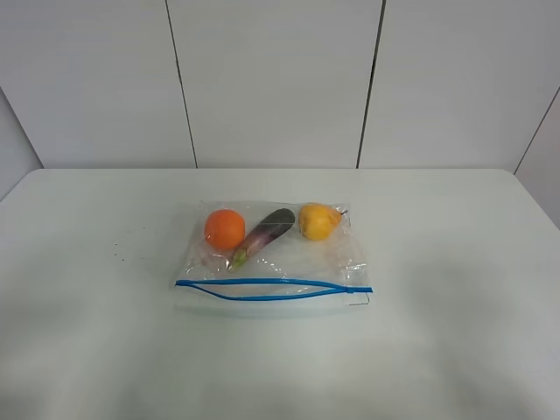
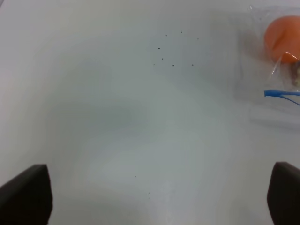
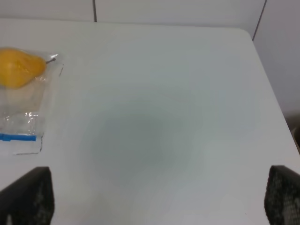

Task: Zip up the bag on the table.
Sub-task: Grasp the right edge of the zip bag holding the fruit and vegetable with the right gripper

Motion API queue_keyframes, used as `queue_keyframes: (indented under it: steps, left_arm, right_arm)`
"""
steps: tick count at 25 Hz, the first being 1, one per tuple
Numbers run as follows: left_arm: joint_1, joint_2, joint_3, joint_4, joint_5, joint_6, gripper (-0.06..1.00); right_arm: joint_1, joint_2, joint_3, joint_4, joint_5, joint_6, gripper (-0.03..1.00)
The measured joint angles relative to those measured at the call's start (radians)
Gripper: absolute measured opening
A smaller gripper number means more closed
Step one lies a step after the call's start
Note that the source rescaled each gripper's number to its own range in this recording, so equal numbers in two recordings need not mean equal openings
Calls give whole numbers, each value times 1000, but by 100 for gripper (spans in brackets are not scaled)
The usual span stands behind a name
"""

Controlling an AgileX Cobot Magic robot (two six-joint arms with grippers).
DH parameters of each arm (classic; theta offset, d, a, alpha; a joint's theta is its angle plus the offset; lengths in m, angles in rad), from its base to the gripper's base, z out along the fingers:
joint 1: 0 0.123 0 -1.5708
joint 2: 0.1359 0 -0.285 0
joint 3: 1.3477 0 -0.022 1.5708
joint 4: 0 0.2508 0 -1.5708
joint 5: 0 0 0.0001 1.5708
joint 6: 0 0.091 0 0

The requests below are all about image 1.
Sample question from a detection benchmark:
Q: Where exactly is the purple eggplant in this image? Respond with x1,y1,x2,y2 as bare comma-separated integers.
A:
228,208,296,271

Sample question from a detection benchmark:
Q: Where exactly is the yellow pear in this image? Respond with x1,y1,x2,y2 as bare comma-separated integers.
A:
298,203,346,242

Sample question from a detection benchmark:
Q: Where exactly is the orange fruit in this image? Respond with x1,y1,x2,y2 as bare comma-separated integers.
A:
204,209,245,251

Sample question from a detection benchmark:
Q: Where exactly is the clear zip bag blue seal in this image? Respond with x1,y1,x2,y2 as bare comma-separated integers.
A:
172,201,373,305

